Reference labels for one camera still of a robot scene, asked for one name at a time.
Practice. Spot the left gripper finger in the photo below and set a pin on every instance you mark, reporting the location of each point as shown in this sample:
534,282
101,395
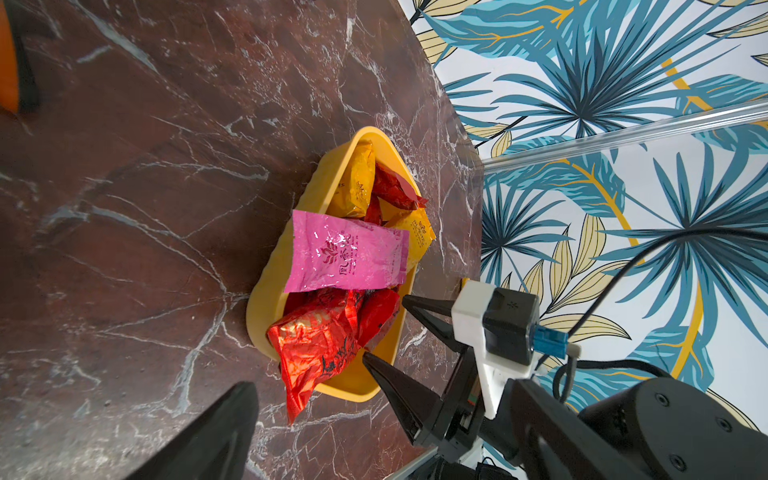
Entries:
214,446

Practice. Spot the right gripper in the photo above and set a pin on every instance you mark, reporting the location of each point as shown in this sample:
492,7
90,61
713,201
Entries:
451,422

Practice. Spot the large red tea bag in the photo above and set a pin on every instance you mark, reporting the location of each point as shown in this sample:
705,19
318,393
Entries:
322,332

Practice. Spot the pink tea bag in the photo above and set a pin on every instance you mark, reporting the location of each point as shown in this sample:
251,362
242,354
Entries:
331,252

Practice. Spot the small red tea bag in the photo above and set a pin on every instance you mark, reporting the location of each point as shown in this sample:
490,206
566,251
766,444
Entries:
394,189

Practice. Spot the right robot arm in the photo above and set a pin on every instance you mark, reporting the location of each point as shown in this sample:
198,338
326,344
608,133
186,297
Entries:
659,429

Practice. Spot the yellow tea bag with labels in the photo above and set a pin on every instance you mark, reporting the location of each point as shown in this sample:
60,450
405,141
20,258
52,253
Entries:
353,193

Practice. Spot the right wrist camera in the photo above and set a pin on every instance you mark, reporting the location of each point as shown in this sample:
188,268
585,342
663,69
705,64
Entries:
503,329

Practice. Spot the orange handled pliers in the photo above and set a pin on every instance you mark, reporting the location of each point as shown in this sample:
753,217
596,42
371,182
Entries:
19,91

